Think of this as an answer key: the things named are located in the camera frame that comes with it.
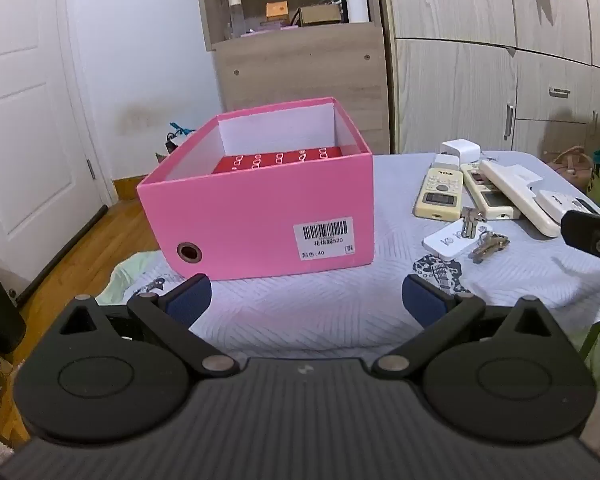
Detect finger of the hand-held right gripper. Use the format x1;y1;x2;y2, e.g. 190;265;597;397
561;210;600;261

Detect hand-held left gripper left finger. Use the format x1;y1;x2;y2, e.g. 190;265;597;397
50;274;241;381

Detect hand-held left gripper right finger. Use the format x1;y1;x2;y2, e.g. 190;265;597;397
370;274;563;381

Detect small white remote control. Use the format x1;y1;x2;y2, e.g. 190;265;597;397
535;187;600;221

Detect long white remote control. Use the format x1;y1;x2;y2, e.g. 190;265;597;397
480;159;568;238

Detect pink cardboard box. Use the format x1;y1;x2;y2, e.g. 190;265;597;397
136;97;374;282

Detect cream remote with purple panel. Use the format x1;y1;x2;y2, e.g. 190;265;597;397
460;162;523;222

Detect yellowish cream remote control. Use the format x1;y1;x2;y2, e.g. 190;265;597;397
413;167;465;221

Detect white charger adapter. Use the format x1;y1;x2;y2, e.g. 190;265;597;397
440;139;482;163

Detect white card tag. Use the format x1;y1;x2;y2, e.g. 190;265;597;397
421;222;473;262

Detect light green blanket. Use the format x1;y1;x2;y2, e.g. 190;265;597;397
95;250;600;396

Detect pink handbag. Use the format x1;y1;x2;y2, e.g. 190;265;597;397
545;146;593;186

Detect brass key bunch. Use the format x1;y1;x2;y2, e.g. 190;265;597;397
467;230;511;265

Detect silver key bunch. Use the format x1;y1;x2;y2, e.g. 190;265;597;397
460;207;487;240

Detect red glasses-print liner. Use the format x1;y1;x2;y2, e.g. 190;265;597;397
212;146;343;175

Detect black waste bin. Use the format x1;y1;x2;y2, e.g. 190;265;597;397
0;247;27;356

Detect light wood wardrobe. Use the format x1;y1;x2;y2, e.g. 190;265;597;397
375;0;600;161

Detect wooden shelf cabinet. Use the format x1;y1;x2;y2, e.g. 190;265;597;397
194;0;392;155

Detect white door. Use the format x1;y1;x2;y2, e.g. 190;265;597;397
0;0;112;306

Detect pink book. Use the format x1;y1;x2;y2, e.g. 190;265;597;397
240;24;301;38

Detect clear bottle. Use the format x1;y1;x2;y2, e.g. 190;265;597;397
227;0;245;38

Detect small cardboard box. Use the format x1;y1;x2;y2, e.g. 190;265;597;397
294;5;342;26

